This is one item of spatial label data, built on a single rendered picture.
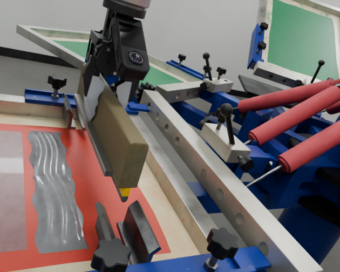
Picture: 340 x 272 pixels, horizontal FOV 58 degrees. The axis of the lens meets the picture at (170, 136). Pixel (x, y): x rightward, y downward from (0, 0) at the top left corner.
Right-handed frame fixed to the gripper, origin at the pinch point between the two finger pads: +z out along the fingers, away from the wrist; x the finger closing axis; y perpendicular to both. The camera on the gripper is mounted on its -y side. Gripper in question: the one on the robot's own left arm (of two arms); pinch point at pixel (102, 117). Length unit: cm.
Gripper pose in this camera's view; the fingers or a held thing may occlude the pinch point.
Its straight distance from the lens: 58.4
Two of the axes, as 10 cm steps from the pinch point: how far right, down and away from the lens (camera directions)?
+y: -3.9, -5.0, 7.7
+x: -8.7, -0.7, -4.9
